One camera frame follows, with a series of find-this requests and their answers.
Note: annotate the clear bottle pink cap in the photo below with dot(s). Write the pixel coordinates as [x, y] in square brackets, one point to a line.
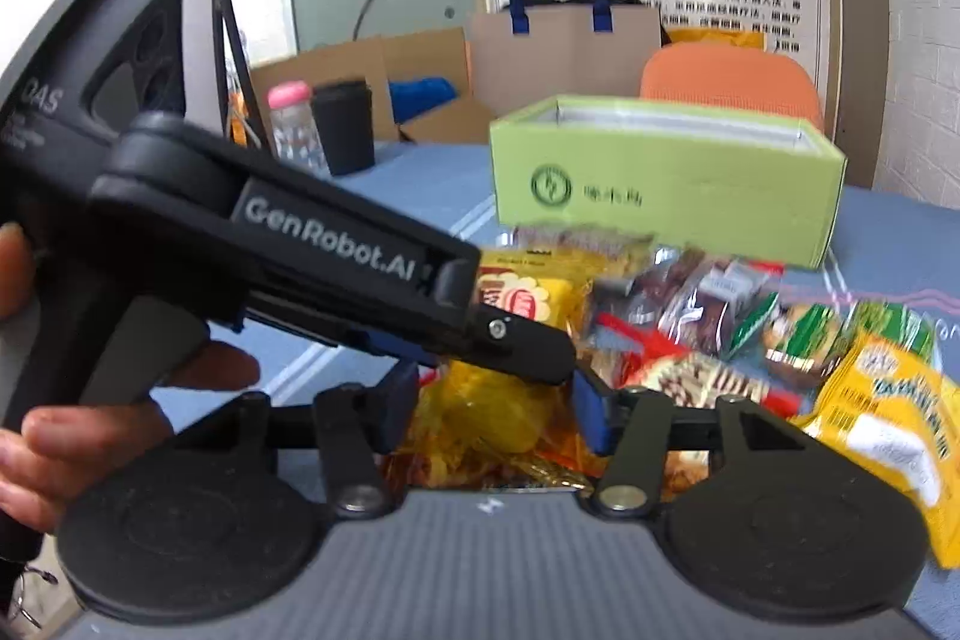
[294, 134]

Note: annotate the yellow translucent snack bag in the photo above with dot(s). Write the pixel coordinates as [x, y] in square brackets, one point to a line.
[487, 415]

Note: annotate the green cardboard box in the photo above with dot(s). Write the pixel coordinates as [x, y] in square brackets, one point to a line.
[675, 190]

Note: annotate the open cardboard box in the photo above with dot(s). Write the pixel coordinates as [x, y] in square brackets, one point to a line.
[337, 63]

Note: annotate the blue plastic item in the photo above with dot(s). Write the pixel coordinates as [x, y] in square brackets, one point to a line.
[424, 99]

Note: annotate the black tumbler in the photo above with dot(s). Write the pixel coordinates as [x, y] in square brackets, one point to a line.
[343, 126]

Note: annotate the pile of assorted snack packets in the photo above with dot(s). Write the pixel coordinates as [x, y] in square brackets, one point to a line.
[877, 415]

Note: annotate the orange chair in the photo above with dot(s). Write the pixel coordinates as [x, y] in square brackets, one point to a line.
[727, 81]

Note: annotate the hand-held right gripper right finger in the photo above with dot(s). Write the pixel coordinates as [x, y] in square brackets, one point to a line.
[592, 419]

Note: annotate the blue printed tablecloth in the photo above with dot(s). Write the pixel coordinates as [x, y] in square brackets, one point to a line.
[420, 190]

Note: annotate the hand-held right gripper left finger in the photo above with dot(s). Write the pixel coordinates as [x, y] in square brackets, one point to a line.
[397, 415]

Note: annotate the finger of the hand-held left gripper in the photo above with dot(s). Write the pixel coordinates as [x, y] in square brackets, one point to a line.
[517, 344]
[405, 351]

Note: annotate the yellow red-label snack pack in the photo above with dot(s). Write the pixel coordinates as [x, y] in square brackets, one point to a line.
[536, 299]

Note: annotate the person's left hand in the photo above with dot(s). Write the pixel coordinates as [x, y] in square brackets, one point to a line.
[90, 452]

